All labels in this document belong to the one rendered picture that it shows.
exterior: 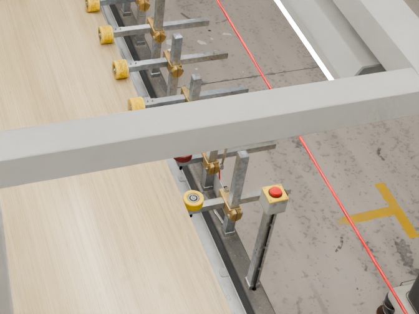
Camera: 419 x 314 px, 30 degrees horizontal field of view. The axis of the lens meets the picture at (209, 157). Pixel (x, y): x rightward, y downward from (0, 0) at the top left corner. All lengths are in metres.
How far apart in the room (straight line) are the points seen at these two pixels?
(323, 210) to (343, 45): 3.02
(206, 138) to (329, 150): 3.63
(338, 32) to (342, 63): 0.06
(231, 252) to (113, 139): 2.17
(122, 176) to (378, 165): 1.99
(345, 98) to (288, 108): 0.08
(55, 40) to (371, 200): 1.92
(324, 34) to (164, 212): 1.69
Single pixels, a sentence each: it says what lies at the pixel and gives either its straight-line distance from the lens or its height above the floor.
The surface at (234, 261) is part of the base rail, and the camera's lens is 3.05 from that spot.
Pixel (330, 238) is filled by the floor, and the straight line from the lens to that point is 4.15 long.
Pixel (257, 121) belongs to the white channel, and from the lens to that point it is 0.99.
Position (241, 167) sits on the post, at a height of 1.09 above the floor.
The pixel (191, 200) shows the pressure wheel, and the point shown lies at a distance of 2.95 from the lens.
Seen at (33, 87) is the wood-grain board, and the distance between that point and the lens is 3.39.
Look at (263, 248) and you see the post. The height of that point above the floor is 0.95.
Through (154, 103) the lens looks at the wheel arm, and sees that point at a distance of 3.24.
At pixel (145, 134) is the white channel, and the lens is 0.94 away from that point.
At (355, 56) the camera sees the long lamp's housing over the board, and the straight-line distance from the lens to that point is 1.26.
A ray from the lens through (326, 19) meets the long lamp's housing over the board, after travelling 1.33.
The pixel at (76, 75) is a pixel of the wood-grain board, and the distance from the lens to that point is 3.45.
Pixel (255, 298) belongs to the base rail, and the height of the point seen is 0.70.
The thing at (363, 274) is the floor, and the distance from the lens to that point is 4.06.
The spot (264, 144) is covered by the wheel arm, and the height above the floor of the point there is 0.86.
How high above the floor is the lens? 3.12
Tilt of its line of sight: 45 degrees down
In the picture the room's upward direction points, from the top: 9 degrees clockwise
